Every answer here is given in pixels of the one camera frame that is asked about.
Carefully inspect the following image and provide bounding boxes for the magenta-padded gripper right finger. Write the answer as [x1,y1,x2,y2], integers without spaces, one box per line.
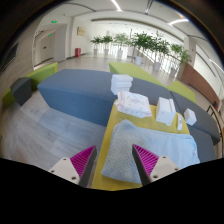
[131,143,181,187]

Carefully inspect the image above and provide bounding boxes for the dark grey cube ottoman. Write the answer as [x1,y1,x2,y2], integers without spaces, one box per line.
[9,76,33,107]

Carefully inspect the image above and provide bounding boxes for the long lime green bench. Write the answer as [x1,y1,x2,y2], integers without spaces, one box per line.
[1,61,59,108]

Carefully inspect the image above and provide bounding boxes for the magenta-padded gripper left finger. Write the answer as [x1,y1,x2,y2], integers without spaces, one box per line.
[48,144,98,188]

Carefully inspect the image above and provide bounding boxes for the large white box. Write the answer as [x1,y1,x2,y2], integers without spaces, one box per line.
[155,96,177,127]

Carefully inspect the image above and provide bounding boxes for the grey angled bench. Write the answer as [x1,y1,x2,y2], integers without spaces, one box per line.
[170,91,222,146]

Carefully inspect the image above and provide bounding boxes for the small lime green bench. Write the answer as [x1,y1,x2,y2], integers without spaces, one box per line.
[166,79,198,104]

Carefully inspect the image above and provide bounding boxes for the framed wall picture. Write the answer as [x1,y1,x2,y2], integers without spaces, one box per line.
[76,26,87,37]

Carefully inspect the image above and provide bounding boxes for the lime green wedge bench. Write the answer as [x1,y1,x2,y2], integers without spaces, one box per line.
[108,61,166,88]

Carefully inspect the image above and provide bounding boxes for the white toothpaste tube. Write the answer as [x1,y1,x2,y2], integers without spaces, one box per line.
[176,114,184,131]

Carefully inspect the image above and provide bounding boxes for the ceiling strip lights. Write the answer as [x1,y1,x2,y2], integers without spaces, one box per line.
[109,0,191,27]

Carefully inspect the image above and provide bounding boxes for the row of potted plants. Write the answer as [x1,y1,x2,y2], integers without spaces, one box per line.
[89,31,193,79]

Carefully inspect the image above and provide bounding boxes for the light blue towel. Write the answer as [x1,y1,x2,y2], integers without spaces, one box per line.
[100,119,201,185]

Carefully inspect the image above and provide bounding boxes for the wooden framed chair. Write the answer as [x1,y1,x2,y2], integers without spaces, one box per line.
[206,103,224,143]

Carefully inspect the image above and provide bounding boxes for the small white box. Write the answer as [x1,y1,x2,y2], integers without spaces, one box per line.
[183,107,198,127]

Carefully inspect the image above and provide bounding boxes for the brown wooden counter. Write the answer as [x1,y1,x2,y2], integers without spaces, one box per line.
[180,62,222,109]

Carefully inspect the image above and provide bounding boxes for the long blue-grey bench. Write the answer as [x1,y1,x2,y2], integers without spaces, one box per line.
[37,68,174,128]

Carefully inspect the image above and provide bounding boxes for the stack of white boxes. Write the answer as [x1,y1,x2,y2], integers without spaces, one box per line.
[110,73,134,97]

